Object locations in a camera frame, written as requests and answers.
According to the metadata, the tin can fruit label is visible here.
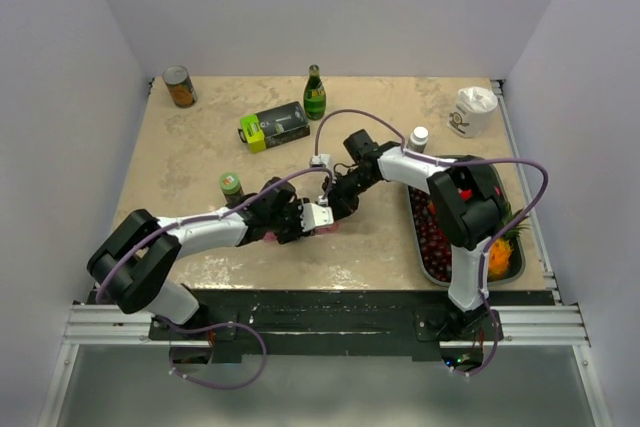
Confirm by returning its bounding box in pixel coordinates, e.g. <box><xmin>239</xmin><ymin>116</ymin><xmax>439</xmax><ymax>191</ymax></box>
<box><xmin>162</xmin><ymin>65</ymin><xmax>197</xmax><ymax>108</ymax></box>

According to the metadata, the grey fruit tray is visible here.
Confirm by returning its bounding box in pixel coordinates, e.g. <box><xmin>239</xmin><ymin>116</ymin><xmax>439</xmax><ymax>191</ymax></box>
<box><xmin>408</xmin><ymin>193</ymin><xmax>525</xmax><ymax>287</ymax></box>

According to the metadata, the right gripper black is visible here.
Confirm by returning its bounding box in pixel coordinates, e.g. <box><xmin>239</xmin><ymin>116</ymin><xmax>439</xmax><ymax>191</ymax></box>
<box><xmin>323</xmin><ymin>168</ymin><xmax>379</xmax><ymax>223</ymax></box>

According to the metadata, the green black product box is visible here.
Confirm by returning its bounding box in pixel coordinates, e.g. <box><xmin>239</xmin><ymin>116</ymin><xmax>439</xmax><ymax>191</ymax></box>
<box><xmin>237</xmin><ymin>102</ymin><xmax>310</xmax><ymax>153</ymax></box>

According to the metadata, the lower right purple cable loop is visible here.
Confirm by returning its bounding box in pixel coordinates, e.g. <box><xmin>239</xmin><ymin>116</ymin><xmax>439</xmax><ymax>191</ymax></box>
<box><xmin>449</xmin><ymin>306</ymin><xmax>502</xmax><ymax>378</ymax></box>

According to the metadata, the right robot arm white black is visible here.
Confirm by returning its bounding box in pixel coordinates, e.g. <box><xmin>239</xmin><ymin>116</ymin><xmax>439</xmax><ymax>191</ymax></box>
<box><xmin>322</xmin><ymin>129</ymin><xmax>506</xmax><ymax>340</ymax></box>

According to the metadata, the red grape bunch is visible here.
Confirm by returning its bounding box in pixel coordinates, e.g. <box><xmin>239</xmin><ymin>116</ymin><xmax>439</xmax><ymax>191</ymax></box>
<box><xmin>408</xmin><ymin>187</ymin><xmax>452</xmax><ymax>284</ymax></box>

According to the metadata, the green lid small jar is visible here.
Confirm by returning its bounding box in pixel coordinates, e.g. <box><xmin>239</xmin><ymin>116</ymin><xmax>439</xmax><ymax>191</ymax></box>
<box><xmin>219</xmin><ymin>172</ymin><xmax>244</xmax><ymax>205</ymax></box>

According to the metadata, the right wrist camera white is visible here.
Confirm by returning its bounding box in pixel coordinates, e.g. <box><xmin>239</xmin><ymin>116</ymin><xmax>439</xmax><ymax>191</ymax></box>
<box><xmin>309</xmin><ymin>154</ymin><xmax>333</xmax><ymax>170</ymax></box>

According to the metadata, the green glass bottle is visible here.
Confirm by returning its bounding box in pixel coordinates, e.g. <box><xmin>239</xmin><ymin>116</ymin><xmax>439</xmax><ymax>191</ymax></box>
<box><xmin>303</xmin><ymin>64</ymin><xmax>326</xmax><ymax>120</ymax></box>

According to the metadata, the purple cable loop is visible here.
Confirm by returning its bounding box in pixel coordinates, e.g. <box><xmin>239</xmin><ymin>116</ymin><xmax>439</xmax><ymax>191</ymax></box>
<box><xmin>168</xmin><ymin>322</ymin><xmax>268</xmax><ymax>391</ymax></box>
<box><xmin>449</xmin><ymin>306</ymin><xmax>502</xmax><ymax>378</ymax></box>

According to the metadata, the pink weekly pill organizer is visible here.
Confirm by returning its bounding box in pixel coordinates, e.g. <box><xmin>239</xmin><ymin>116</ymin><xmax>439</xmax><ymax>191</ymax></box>
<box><xmin>262</xmin><ymin>223</ymin><xmax>339</xmax><ymax>244</ymax></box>

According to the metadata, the grey pill bottle white cap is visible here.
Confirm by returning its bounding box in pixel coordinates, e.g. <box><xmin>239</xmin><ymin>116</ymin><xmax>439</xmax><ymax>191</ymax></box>
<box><xmin>406</xmin><ymin>126</ymin><xmax>429</xmax><ymax>154</ymax></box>

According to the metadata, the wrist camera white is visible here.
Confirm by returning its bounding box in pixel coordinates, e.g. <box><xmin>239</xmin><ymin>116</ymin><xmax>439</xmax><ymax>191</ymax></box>
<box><xmin>300</xmin><ymin>197</ymin><xmax>334</xmax><ymax>233</ymax></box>
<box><xmin>309</xmin><ymin>154</ymin><xmax>333</xmax><ymax>170</ymax></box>

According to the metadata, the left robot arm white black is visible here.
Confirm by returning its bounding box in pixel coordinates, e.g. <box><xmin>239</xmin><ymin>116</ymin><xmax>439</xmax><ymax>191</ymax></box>
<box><xmin>87</xmin><ymin>178</ymin><xmax>334</xmax><ymax>339</ymax></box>

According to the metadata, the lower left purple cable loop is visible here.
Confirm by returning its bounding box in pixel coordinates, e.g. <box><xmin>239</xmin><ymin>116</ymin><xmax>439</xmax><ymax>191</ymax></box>
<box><xmin>168</xmin><ymin>322</ymin><xmax>268</xmax><ymax>391</ymax></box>

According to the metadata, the white paper bag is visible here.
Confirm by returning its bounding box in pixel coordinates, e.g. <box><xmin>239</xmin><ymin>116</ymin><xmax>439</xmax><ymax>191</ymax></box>
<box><xmin>447</xmin><ymin>86</ymin><xmax>498</xmax><ymax>138</ymax></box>

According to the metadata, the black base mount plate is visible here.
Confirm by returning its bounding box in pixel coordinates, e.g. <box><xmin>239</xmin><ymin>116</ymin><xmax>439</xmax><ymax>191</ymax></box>
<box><xmin>87</xmin><ymin>286</ymin><xmax>556</xmax><ymax>364</ymax></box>

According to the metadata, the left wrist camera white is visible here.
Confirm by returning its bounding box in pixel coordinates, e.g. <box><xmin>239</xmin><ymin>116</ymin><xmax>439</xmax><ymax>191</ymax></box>
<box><xmin>300</xmin><ymin>197</ymin><xmax>334</xmax><ymax>233</ymax></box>

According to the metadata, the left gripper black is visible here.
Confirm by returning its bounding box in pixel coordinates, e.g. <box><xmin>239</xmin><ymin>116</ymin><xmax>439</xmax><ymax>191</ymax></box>
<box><xmin>268</xmin><ymin>198</ymin><xmax>315</xmax><ymax>244</ymax></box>

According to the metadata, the yellow orange dragon fruit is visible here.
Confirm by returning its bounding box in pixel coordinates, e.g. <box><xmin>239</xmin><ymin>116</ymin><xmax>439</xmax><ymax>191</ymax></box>
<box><xmin>488</xmin><ymin>216</ymin><xmax>528</xmax><ymax>281</ymax></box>

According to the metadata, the aluminium frame rail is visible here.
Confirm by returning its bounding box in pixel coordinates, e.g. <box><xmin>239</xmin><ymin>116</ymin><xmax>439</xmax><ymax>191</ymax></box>
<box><xmin>63</xmin><ymin>305</ymin><xmax>589</xmax><ymax>346</ymax></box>

